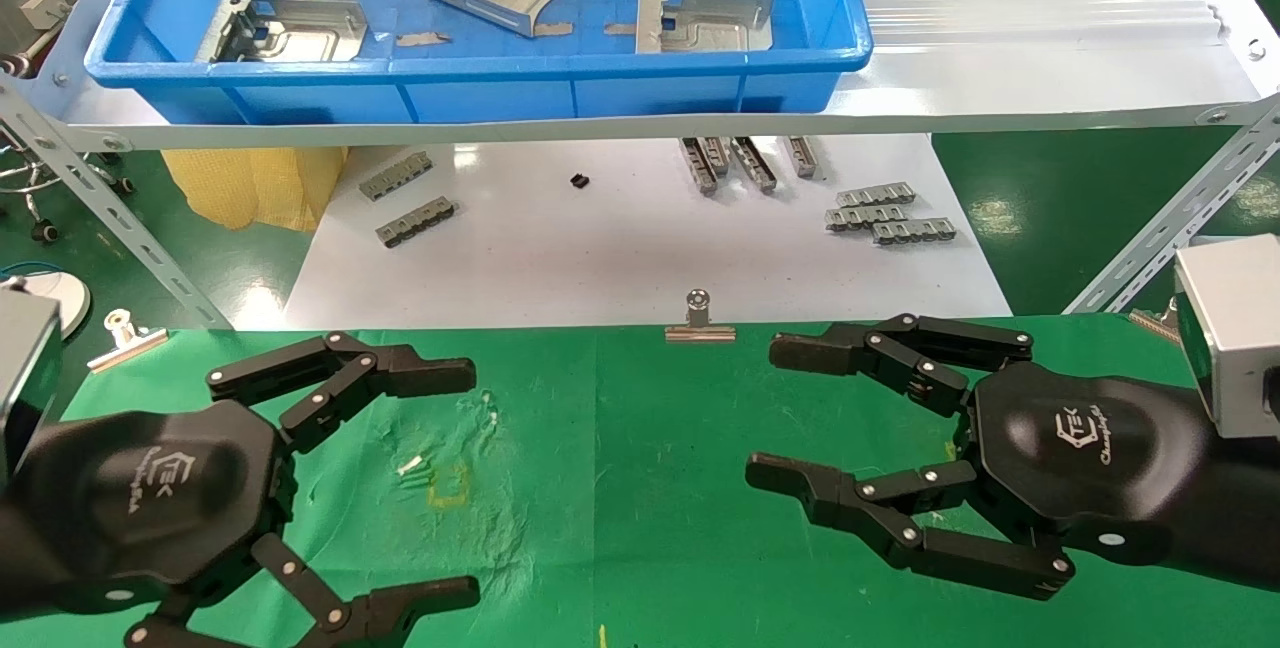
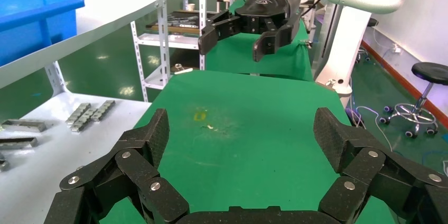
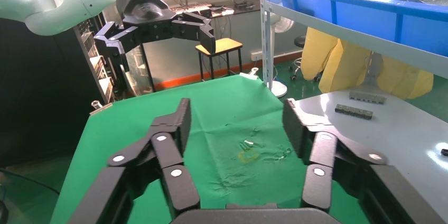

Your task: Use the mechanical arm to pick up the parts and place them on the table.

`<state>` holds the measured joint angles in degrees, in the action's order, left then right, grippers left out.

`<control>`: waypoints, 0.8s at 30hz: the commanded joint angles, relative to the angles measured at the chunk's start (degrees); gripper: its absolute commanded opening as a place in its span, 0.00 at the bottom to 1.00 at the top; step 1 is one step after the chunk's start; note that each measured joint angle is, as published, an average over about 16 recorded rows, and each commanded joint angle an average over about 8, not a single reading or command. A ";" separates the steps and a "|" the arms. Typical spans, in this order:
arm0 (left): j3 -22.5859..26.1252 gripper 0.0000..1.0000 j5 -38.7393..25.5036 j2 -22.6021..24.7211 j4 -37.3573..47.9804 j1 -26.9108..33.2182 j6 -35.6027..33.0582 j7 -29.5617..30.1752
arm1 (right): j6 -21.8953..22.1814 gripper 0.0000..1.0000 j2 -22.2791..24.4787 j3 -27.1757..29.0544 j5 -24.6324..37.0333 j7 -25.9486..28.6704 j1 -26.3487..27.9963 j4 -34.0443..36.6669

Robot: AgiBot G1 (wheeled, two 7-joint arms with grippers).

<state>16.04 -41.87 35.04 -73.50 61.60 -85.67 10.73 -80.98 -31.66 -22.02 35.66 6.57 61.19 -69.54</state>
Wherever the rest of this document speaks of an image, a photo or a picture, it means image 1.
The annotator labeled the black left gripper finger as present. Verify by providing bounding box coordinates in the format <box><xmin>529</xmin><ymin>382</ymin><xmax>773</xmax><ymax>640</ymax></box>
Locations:
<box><xmin>207</xmin><ymin>331</ymin><xmax>477</xmax><ymax>456</ymax></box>

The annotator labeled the blue plastic tray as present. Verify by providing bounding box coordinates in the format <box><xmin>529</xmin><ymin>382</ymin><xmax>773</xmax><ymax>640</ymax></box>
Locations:
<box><xmin>83</xmin><ymin>0</ymin><xmax>874</xmax><ymax>126</ymax></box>

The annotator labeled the grey slotted metal strip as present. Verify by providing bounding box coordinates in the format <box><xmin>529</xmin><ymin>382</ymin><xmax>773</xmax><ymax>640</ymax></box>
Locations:
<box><xmin>376</xmin><ymin>196</ymin><xmax>457</xmax><ymax>249</ymax></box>
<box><xmin>824</xmin><ymin>205</ymin><xmax>907</xmax><ymax>232</ymax></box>
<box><xmin>872</xmin><ymin>217</ymin><xmax>957</xmax><ymax>246</ymax></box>
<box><xmin>836</xmin><ymin>181</ymin><xmax>916</xmax><ymax>209</ymax></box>
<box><xmin>358</xmin><ymin>150</ymin><xmax>434</xmax><ymax>202</ymax></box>

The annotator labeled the white metal rack shelf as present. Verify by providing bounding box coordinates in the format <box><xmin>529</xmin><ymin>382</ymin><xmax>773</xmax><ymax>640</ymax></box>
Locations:
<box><xmin>40</xmin><ymin>0</ymin><xmax>1280</xmax><ymax>151</ymax></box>

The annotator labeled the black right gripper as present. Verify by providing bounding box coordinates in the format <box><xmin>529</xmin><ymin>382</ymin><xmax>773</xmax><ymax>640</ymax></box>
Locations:
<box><xmin>745</xmin><ymin>313</ymin><xmax>1236</xmax><ymax>601</ymax></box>

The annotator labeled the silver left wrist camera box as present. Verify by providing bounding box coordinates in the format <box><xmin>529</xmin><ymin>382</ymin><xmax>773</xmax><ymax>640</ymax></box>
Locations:
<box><xmin>0</xmin><ymin>286</ymin><xmax>63</xmax><ymax>489</ymax></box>

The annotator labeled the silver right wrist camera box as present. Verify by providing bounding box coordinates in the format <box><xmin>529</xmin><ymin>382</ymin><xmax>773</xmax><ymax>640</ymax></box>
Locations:
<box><xmin>1174</xmin><ymin>233</ymin><xmax>1280</xmax><ymax>441</ymax></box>

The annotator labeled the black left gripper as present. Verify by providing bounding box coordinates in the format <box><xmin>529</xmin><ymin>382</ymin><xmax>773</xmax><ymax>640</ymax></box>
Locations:
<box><xmin>20</xmin><ymin>400</ymin><xmax>482</xmax><ymax>648</ymax></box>

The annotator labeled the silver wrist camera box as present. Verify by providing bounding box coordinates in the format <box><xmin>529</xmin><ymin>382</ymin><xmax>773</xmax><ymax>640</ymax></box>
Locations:
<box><xmin>1174</xmin><ymin>233</ymin><xmax>1280</xmax><ymax>441</ymax></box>
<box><xmin>0</xmin><ymin>286</ymin><xmax>63</xmax><ymax>489</ymax></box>

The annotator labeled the green cloth mat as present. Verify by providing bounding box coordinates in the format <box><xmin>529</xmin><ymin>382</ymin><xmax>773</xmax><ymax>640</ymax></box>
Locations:
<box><xmin>0</xmin><ymin>316</ymin><xmax>1280</xmax><ymax>648</ymax></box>

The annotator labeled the white round base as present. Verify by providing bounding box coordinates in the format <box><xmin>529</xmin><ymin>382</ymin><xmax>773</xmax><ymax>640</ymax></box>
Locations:
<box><xmin>0</xmin><ymin>271</ymin><xmax>91</xmax><ymax>341</ymax></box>

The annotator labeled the perforated grey rack strut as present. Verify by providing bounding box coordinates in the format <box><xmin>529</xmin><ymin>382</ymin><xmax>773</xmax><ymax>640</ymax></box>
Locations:
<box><xmin>1062</xmin><ymin>93</ymin><xmax>1280</xmax><ymax>317</ymax></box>
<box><xmin>0</xmin><ymin>78</ymin><xmax>233</xmax><ymax>331</ymax></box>

